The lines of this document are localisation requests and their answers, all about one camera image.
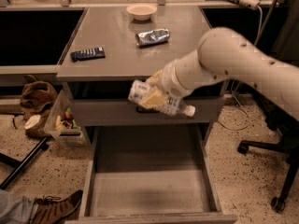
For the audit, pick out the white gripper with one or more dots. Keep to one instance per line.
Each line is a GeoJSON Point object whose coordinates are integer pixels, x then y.
{"type": "Point", "coordinates": [168, 76]}

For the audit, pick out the blue labelled plastic water bottle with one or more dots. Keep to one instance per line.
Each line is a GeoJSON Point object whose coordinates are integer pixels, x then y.
{"type": "Point", "coordinates": [172, 107]}

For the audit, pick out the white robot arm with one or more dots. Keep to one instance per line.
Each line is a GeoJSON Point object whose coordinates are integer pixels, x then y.
{"type": "Point", "coordinates": [224, 54]}

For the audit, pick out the closed grey upper drawer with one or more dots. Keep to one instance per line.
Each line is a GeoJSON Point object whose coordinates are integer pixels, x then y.
{"type": "Point", "coordinates": [122, 112]}

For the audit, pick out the grey drawer cabinet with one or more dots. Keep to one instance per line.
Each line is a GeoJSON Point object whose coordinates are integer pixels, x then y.
{"type": "Point", "coordinates": [114, 29]}

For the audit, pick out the open grey lower drawer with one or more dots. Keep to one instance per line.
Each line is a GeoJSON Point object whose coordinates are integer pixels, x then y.
{"type": "Point", "coordinates": [150, 175]}

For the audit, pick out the dark blue snack bar wrapper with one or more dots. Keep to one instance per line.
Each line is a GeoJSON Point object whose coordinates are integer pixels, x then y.
{"type": "Point", "coordinates": [88, 54]}

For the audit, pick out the white bowl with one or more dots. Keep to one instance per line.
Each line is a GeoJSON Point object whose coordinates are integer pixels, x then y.
{"type": "Point", "coordinates": [141, 12]}

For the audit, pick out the clear plastic bin of items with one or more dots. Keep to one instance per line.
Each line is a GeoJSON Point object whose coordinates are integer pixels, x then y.
{"type": "Point", "coordinates": [61, 124]}

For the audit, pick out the black metal floor bar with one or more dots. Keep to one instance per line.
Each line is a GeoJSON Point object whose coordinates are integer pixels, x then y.
{"type": "Point", "coordinates": [19, 166]}

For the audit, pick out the brown leather shoe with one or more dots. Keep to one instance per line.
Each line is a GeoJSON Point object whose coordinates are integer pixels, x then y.
{"type": "Point", "coordinates": [51, 210]}

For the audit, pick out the blue jeans leg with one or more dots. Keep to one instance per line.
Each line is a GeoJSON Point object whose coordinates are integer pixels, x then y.
{"type": "Point", "coordinates": [16, 209]}

